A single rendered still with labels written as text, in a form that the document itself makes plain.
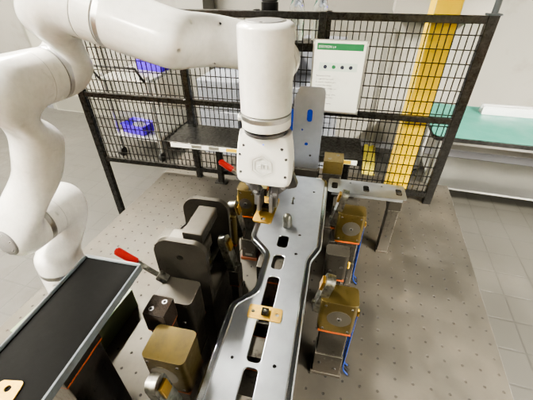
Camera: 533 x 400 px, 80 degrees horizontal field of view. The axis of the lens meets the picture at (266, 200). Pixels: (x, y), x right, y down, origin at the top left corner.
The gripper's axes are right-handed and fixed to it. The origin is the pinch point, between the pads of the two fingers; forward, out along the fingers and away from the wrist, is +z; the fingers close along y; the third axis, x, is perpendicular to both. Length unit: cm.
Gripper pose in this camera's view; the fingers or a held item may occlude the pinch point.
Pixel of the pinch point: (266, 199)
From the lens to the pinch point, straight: 63.6
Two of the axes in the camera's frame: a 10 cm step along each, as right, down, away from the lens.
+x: 2.5, -5.8, 7.8
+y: 9.7, 1.5, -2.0
